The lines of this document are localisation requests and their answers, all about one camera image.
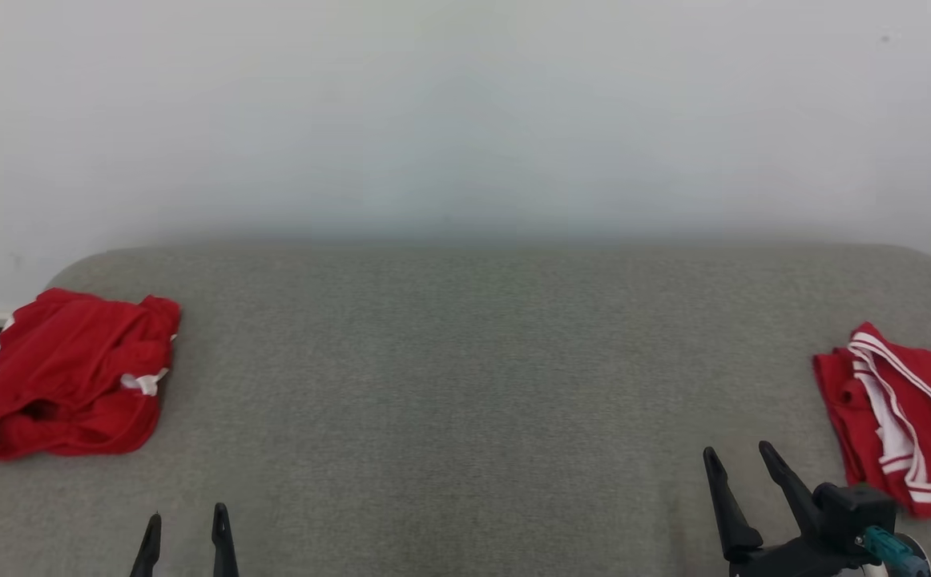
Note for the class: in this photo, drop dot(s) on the red basketball shorts white stripes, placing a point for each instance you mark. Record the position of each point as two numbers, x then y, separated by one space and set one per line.
73 369

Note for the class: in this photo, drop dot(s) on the red shirt with white sleeves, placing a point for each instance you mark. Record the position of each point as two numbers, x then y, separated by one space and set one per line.
922 401

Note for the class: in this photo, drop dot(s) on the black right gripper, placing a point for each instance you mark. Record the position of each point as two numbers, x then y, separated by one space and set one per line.
794 561

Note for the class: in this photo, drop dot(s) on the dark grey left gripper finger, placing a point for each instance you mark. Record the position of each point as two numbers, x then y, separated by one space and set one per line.
149 553
223 549

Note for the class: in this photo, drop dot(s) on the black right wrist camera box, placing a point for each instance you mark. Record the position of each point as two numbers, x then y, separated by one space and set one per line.
854 513

